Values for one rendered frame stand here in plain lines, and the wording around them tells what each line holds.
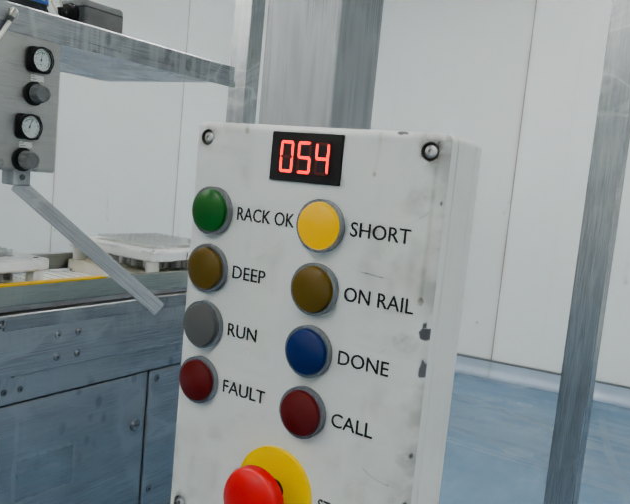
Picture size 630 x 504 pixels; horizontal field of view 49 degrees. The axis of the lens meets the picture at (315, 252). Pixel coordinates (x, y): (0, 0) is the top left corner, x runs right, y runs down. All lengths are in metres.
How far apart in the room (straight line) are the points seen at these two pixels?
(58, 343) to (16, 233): 5.01
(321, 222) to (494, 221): 3.84
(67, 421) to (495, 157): 3.30
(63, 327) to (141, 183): 4.14
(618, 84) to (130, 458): 1.22
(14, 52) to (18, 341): 0.43
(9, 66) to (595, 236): 1.11
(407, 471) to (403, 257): 0.11
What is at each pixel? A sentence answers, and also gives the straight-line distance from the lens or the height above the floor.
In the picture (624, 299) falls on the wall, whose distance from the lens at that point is 4.17.
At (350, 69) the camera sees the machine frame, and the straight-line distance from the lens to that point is 0.48.
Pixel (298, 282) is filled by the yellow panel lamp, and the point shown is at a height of 1.02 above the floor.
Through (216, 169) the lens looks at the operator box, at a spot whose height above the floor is 1.07.
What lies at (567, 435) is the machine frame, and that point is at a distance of 1.59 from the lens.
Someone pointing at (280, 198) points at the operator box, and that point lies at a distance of 0.41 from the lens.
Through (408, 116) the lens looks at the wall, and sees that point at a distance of 4.37.
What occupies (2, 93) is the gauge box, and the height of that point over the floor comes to 1.15.
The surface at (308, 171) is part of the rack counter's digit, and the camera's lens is 0.39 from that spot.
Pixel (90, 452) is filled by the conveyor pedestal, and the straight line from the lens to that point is 1.40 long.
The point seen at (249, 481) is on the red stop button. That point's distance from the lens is 0.41.
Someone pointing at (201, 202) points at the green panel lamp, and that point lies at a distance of 0.43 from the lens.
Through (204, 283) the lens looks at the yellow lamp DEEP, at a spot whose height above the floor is 1.00.
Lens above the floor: 1.07
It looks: 6 degrees down
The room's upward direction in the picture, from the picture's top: 6 degrees clockwise
